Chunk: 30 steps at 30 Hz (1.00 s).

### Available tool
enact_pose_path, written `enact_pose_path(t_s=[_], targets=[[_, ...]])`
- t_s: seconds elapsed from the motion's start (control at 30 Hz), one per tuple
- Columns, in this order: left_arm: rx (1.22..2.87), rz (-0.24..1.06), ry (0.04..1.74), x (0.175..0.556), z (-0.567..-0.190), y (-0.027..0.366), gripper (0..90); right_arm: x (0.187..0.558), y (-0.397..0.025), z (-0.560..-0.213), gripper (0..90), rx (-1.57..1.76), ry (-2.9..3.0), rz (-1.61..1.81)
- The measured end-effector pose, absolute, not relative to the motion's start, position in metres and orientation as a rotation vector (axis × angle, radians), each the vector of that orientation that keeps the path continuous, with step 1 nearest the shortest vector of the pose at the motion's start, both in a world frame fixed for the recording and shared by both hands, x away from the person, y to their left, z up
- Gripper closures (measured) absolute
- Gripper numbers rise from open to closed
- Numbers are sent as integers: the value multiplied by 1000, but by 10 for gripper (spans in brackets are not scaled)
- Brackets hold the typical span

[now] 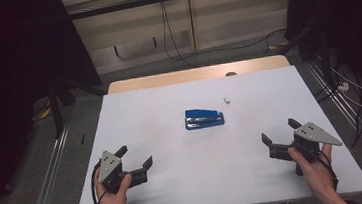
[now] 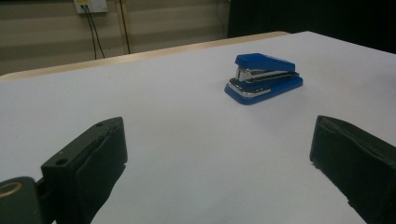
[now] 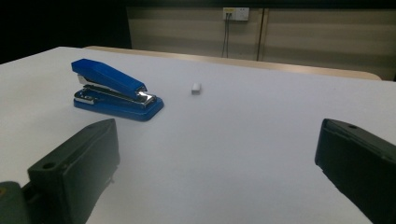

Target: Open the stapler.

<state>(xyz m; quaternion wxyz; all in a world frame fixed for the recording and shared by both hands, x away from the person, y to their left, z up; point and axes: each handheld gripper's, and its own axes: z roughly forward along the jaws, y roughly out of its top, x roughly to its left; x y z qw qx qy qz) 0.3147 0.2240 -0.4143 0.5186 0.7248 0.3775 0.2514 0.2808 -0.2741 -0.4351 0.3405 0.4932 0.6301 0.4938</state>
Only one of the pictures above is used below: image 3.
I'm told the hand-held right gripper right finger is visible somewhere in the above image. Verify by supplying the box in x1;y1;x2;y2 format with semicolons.
314;118;396;224

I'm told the white table cover sheet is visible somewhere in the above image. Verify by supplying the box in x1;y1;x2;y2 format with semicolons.
0;46;396;224

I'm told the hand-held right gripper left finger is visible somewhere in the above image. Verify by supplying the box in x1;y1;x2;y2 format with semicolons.
27;118;121;224

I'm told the blue stapler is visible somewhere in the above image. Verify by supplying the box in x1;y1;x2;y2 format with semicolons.
71;58;165;122

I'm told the white wall socket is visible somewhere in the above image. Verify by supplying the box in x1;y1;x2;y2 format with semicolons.
222;7;250;21

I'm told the black hanging cable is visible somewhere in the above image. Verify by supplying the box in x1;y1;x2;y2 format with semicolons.
226;13;232;59
221;13;228;59

